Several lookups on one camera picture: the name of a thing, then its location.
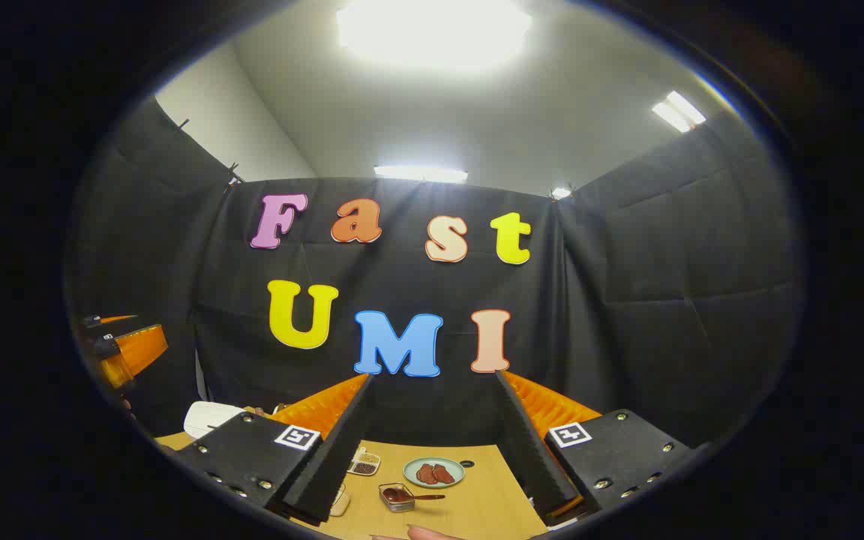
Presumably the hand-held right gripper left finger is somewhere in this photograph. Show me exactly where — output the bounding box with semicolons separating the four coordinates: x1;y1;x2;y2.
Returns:
175;373;375;526

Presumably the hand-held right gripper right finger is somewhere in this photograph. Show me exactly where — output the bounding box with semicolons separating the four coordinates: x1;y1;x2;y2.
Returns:
496;370;703;527

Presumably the metal wire chopstick holder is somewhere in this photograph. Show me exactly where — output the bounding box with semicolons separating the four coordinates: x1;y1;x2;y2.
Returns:
378;483;416;514

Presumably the dark wooden spoon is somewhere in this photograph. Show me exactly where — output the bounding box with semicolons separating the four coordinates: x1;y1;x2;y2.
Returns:
383;487;446;502

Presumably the white rice cooker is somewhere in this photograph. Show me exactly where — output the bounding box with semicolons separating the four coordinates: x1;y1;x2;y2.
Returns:
184;401;249;440

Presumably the white divided grain dish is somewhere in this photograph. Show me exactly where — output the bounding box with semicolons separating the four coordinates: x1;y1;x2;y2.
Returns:
348;448;382;477

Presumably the pale green plate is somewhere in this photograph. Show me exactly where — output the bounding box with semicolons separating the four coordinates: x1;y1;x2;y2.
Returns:
403;457;467;489

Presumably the ceiling light strip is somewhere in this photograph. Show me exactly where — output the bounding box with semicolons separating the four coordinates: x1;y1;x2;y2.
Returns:
373;165;469;184
652;90;707;134

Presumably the large ceiling light panel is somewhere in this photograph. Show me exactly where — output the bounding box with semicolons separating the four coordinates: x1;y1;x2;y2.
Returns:
337;0;534;70

